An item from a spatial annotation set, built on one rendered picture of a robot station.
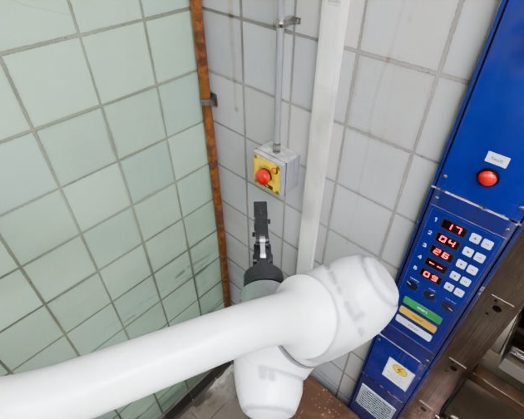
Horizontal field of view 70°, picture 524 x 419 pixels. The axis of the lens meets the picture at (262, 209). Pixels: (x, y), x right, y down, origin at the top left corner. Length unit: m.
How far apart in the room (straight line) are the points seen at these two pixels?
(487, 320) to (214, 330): 0.68
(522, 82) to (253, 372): 0.55
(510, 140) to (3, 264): 1.04
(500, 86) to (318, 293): 0.40
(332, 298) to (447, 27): 0.45
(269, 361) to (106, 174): 0.67
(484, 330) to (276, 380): 0.55
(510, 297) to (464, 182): 0.27
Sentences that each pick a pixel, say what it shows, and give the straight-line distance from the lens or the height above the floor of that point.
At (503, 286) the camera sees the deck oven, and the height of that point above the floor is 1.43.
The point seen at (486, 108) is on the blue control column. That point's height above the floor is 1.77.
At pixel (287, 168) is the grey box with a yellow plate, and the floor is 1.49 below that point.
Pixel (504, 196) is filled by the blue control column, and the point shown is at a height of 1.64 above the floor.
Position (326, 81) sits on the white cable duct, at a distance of 0.81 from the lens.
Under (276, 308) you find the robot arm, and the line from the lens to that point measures 0.43.
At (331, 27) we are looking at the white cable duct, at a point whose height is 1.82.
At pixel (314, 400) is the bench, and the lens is 1.57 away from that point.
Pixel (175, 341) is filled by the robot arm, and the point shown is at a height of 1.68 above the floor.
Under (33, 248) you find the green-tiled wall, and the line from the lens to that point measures 1.06.
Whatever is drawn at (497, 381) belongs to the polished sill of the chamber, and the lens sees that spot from 1.08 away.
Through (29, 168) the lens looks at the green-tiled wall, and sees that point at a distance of 0.95.
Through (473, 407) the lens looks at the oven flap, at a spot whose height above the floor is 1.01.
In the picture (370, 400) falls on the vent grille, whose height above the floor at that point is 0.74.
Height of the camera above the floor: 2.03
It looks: 42 degrees down
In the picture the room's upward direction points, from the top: straight up
